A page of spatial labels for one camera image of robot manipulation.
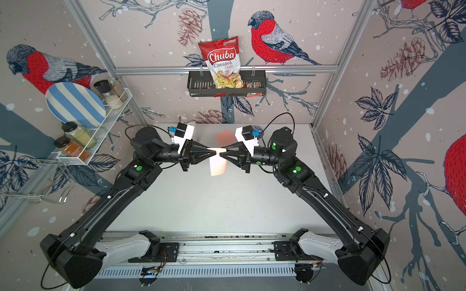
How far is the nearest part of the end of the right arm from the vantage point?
1.70ft

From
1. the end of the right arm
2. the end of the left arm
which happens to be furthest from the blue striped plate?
the end of the right arm

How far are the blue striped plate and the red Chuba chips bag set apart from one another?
1.76ft

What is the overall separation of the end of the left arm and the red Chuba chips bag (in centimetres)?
44

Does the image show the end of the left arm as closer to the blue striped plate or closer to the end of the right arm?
the end of the right arm

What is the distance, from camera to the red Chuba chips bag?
0.80 metres

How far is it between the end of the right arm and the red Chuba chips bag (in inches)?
17.5

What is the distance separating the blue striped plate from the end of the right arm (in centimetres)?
61
